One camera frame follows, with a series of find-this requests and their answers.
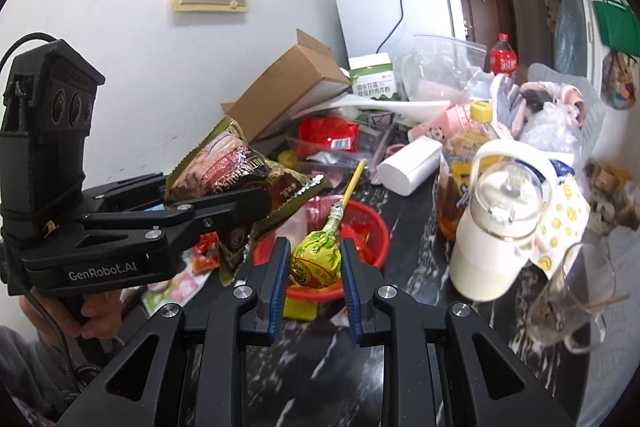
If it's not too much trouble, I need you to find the cream white kettle jug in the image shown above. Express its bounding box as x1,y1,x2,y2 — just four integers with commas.
449,139,558,303

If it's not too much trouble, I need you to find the orange iced tea bottle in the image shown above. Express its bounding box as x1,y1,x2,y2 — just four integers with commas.
436,101,498,242

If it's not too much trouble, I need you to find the brown cardboard box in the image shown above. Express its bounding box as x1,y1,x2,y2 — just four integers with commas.
224,29,350,142

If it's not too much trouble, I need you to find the red plastic mesh basket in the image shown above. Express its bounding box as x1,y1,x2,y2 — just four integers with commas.
252,199,392,304

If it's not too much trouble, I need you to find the white mini fridge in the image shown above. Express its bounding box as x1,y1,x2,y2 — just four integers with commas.
335,0,466,63

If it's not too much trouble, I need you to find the green brown jujube snack bag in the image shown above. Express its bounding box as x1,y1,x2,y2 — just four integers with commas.
165,115,329,286

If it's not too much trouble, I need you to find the yellow green flat packet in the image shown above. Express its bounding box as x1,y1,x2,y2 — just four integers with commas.
283,297,319,322

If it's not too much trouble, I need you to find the red cola bottle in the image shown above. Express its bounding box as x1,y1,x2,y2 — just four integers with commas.
489,32,518,76

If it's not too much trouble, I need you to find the glass mug with cartoon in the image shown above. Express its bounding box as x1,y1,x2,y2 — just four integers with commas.
526,243,630,355

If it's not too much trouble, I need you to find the yellow lemon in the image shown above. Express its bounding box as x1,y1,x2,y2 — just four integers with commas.
278,150,298,169

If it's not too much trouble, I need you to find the white tissue roll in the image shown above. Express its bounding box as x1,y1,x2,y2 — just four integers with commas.
376,136,442,196

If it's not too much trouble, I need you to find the green tote bag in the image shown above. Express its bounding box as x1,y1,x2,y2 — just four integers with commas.
592,0,640,57

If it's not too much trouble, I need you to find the clear plastic container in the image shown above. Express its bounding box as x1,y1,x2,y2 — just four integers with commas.
285,113,397,186

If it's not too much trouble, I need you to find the red snack bag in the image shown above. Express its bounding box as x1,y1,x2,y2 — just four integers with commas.
295,116,359,157

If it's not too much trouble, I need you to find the person's left hand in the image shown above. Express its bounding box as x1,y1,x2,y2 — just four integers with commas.
18,288,124,350

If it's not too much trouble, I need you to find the yellow lollipop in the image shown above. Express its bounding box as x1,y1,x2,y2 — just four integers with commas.
290,160,364,289

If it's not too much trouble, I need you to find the green white box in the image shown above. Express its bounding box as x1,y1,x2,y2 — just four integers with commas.
349,53,397,100

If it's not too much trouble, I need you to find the pink paper cup stack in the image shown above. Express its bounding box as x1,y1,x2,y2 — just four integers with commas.
408,102,471,144

